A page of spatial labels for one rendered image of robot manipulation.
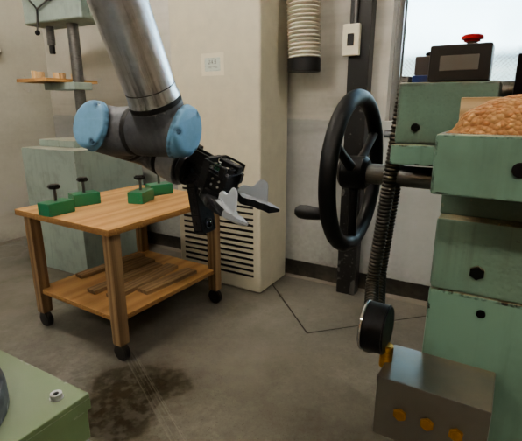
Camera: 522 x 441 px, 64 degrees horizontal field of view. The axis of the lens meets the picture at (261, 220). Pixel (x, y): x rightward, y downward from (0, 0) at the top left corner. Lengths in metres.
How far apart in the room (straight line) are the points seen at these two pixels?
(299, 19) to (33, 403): 1.81
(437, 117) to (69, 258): 2.25
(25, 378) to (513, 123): 0.55
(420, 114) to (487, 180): 0.26
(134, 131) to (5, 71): 2.66
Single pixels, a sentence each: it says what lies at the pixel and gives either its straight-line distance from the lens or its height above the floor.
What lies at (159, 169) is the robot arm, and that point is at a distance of 0.88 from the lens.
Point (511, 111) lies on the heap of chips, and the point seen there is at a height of 0.92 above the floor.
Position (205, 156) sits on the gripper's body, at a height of 0.83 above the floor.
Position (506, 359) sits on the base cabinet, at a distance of 0.59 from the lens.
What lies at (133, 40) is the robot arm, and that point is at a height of 1.02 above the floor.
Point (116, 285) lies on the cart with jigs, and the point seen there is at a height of 0.31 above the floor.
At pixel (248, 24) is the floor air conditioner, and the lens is 2.03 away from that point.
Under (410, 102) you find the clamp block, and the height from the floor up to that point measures 0.93.
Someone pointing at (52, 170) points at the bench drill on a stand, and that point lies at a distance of 2.55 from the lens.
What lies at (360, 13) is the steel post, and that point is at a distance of 2.05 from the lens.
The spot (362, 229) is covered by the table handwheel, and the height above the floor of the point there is 0.69.
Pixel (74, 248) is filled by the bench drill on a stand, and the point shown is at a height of 0.16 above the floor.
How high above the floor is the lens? 0.93
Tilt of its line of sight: 15 degrees down
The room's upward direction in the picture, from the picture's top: straight up
